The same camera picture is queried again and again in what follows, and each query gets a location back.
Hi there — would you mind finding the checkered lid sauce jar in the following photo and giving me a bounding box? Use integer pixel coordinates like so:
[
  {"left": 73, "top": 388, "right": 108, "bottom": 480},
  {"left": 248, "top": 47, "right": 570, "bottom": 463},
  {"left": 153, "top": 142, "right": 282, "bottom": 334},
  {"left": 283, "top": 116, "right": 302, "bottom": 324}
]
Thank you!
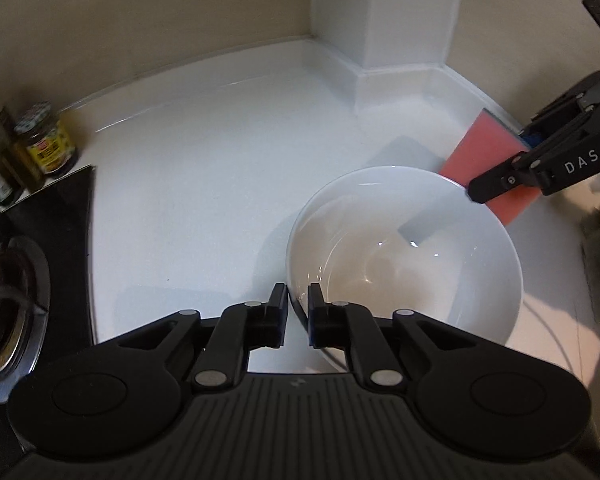
[{"left": 14, "top": 101, "right": 78, "bottom": 179}]

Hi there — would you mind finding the pink and green sponge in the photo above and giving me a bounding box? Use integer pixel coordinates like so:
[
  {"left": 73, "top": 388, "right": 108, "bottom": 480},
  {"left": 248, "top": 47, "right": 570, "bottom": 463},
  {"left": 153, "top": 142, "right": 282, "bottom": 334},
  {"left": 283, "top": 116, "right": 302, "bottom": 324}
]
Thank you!
[{"left": 439, "top": 108, "right": 544, "bottom": 226}]

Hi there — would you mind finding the white patterned bowl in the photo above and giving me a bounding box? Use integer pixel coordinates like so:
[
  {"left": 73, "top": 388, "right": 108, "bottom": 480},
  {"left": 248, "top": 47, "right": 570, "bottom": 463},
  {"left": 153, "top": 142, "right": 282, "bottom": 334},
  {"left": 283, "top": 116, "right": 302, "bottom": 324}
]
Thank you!
[{"left": 286, "top": 165, "right": 524, "bottom": 374}]

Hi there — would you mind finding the black cap oil bottle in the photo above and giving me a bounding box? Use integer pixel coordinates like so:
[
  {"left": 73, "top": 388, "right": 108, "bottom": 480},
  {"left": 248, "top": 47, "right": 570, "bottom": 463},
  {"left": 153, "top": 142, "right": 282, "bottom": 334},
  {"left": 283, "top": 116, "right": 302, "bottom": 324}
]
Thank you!
[{"left": 0, "top": 105, "right": 46, "bottom": 194}]

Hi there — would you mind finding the gas burner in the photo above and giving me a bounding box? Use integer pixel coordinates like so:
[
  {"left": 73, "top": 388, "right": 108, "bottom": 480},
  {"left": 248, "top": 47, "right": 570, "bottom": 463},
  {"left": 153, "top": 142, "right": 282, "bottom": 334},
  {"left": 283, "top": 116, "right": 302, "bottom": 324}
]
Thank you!
[{"left": 0, "top": 237, "right": 51, "bottom": 379}]

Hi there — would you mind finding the black glass cooktop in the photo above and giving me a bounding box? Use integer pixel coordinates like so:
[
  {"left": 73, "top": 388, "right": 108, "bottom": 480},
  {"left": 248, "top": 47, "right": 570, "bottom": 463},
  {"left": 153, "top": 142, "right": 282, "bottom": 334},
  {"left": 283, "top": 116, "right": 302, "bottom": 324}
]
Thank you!
[{"left": 0, "top": 165, "right": 98, "bottom": 411}]

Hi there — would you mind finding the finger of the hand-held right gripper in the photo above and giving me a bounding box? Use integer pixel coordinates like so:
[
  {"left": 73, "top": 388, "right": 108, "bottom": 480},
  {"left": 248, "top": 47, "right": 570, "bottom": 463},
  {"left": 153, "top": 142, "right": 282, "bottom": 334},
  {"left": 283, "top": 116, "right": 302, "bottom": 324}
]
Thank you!
[
  {"left": 467, "top": 100, "right": 600, "bottom": 205},
  {"left": 521, "top": 67, "right": 600, "bottom": 149}
]

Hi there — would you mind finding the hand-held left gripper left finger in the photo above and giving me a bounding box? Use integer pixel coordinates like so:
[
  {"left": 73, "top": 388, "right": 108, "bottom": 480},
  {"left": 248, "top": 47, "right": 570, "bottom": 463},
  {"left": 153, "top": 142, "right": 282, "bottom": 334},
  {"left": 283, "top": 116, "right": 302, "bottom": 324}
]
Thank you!
[{"left": 117, "top": 282, "right": 289, "bottom": 394}]

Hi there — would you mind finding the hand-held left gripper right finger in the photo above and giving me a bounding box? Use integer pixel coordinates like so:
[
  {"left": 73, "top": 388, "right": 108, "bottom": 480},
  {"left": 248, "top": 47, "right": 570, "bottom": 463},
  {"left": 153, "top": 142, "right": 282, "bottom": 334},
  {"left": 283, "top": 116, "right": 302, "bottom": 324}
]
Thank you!
[{"left": 307, "top": 282, "right": 481, "bottom": 392}]

